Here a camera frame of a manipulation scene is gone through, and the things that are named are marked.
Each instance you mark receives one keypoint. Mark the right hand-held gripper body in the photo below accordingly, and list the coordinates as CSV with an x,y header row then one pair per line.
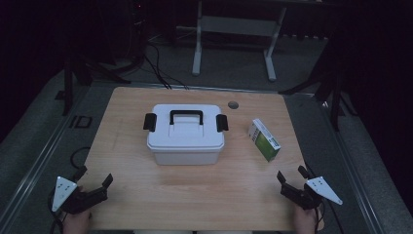
x,y
300,196

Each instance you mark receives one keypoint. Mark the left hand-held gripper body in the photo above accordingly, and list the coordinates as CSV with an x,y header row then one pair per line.
x,y
86,200

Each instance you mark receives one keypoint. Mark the green and white carton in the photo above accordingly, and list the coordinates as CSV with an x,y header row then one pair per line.
x,y
267,143

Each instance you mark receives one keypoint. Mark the white plastic storage box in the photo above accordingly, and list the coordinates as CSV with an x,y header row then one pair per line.
x,y
186,157

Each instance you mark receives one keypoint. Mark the person's left hand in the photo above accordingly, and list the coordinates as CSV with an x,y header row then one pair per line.
x,y
78,224

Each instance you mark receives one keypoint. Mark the person's right hand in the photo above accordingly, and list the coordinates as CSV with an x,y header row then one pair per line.
x,y
305,222

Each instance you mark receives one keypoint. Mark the black tripod stand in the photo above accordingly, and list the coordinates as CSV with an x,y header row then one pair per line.
x,y
68,87
334,97

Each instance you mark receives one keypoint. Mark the round grey table grommet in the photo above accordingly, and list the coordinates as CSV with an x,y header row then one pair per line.
x,y
233,105

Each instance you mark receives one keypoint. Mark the dark equipment rack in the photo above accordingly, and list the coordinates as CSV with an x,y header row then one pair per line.
x,y
138,29

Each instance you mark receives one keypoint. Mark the metal floor rail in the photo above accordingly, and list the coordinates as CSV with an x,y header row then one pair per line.
x,y
352,169
39,159

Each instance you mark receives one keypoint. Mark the white metal stand frame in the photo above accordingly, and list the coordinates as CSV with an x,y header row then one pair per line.
x,y
238,26

